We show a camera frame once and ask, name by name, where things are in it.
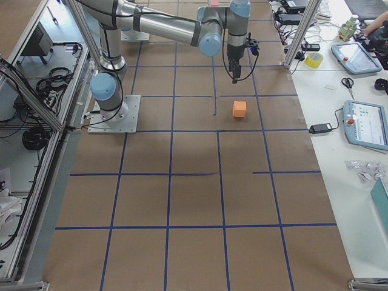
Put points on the bag of screws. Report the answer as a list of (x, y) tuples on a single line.
[(367, 171)]

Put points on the blue teach pendant near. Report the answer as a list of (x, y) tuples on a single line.
[(365, 124)]

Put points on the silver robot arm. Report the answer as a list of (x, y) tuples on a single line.
[(216, 29)]

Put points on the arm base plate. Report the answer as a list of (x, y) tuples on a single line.
[(125, 121)]

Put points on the orange foam cube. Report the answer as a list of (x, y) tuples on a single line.
[(239, 109)]

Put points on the yellow tape roll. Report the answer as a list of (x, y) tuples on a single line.
[(314, 60)]

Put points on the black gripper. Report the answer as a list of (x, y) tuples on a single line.
[(234, 53)]

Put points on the teal board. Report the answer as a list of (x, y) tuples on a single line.
[(379, 197)]

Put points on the black scissors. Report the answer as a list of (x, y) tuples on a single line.
[(348, 83)]

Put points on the blue teach pendant far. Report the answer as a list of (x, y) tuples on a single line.
[(355, 59)]

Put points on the blue teach pendant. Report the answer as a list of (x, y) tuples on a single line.
[(355, 59), (365, 124)]

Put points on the aluminium frame post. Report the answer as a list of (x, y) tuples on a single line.
[(303, 27)]

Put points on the black power adapter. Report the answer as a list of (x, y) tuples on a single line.
[(320, 128)]

